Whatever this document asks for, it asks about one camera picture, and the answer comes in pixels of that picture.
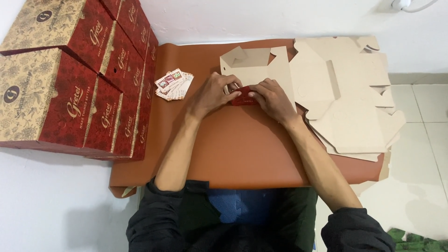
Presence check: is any brown leather mat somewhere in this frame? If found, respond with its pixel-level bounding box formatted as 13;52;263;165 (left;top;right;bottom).
108;38;385;199

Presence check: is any person's black clothing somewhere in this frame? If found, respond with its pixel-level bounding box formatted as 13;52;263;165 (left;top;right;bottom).
126;177;396;252

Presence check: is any green patterned cloth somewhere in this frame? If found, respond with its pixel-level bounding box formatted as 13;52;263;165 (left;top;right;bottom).
387;227;448;252

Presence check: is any stack of printed cards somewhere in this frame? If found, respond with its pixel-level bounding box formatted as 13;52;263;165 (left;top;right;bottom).
154;68;194;102

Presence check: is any pile of flat cardboard blanks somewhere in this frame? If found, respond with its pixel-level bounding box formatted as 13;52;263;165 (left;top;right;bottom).
289;36;406;163

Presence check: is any person's right hand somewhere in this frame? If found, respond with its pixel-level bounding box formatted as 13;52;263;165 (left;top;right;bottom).
248;78;301;124

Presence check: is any white plug with cable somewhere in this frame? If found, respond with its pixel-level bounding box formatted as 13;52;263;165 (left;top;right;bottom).
391;0;440;14

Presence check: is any person's left hand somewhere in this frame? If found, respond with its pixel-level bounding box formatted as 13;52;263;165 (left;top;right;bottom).
187;72;244;122

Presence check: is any blue foam floor mat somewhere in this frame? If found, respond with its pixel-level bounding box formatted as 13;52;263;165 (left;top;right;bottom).
208;188;281;224

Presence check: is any stack of red gold boxes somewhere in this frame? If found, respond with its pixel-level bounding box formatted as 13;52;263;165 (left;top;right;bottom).
0;0;159;161

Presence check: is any red cardboard box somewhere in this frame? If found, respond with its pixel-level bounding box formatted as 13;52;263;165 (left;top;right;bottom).
220;45;297;112

